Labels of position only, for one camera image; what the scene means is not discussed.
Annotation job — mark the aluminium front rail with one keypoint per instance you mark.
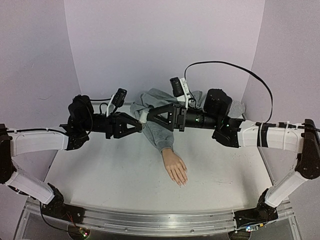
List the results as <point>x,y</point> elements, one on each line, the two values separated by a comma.
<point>166,224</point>

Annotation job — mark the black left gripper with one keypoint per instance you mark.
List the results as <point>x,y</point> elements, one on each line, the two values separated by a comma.
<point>116,125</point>

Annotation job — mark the mannequin hand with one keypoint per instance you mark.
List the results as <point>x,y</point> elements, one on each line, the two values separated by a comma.
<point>175,166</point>

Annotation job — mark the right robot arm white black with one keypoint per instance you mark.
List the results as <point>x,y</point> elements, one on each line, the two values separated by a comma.
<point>301,138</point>

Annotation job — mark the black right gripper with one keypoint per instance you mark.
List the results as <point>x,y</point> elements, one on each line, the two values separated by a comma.
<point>180,118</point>

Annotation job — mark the grey sweatshirt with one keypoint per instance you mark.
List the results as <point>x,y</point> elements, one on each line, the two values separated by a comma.
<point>160,137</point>

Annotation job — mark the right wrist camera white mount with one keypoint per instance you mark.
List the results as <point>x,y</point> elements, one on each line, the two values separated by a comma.
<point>181,91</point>

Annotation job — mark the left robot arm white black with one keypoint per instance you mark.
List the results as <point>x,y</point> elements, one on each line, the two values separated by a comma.
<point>81,122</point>

